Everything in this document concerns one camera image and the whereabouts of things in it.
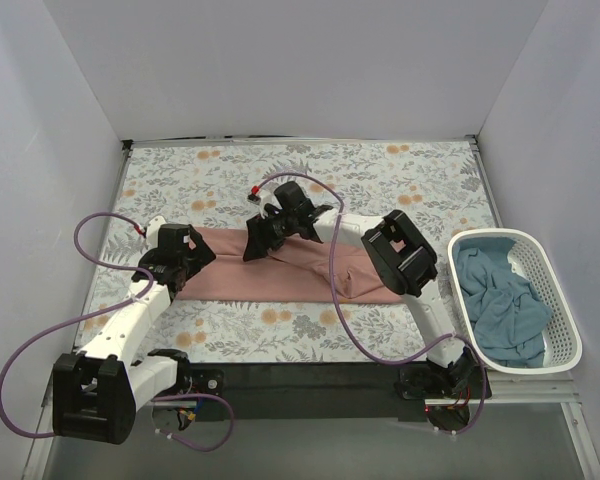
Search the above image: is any white plastic laundry basket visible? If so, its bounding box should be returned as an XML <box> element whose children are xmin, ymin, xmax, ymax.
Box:
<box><xmin>447</xmin><ymin>228</ymin><xmax>583</xmax><ymax>375</ymax></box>

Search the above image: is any floral patterned table mat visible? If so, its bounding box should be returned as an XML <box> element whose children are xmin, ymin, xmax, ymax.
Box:
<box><xmin>76</xmin><ymin>142</ymin><xmax>495</xmax><ymax>362</ymax></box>

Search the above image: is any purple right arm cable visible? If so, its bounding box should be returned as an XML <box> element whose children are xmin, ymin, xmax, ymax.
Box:
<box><xmin>249</xmin><ymin>172</ymin><xmax>489</xmax><ymax>436</ymax></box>

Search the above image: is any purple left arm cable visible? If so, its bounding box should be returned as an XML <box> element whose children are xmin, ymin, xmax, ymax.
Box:
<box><xmin>0</xmin><ymin>212</ymin><xmax>235</xmax><ymax>454</ymax></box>

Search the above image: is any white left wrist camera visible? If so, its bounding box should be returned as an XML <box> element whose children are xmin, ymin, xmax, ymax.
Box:
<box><xmin>142</xmin><ymin>215</ymin><xmax>167</xmax><ymax>249</ymax></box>

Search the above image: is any pink t shirt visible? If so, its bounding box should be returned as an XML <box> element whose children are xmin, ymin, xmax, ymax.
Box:
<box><xmin>177</xmin><ymin>228</ymin><xmax>401</xmax><ymax>304</ymax></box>

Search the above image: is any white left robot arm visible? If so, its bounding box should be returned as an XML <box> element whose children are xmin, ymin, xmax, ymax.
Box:
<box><xmin>52</xmin><ymin>216</ymin><xmax>216</xmax><ymax>445</ymax></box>

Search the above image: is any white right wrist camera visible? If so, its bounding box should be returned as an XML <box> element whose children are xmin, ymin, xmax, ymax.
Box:
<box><xmin>247</xmin><ymin>186</ymin><xmax>279</xmax><ymax>219</ymax></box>

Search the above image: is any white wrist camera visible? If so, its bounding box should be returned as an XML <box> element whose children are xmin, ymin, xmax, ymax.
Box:
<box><xmin>247</xmin><ymin>186</ymin><xmax>279</xmax><ymax>219</ymax></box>
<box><xmin>142</xmin><ymin>215</ymin><xmax>167</xmax><ymax>249</ymax></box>

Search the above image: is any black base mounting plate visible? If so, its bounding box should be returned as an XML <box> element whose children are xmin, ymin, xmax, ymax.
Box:
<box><xmin>134</xmin><ymin>363</ymin><xmax>496</xmax><ymax>426</ymax></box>

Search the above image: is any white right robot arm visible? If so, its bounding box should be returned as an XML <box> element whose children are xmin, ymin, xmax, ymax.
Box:
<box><xmin>243</xmin><ymin>181</ymin><xmax>476</xmax><ymax>398</ymax></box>

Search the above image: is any blue t shirt in basket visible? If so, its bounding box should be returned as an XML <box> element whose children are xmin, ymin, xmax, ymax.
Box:
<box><xmin>452</xmin><ymin>237</ymin><xmax>553</xmax><ymax>368</ymax></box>

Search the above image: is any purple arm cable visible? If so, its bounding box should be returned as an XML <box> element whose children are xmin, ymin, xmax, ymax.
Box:
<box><xmin>0</xmin><ymin>212</ymin><xmax>235</xmax><ymax>454</ymax></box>
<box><xmin>249</xmin><ymin>172</ymin><xmax>489</xmax><ymax>436</ymax></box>

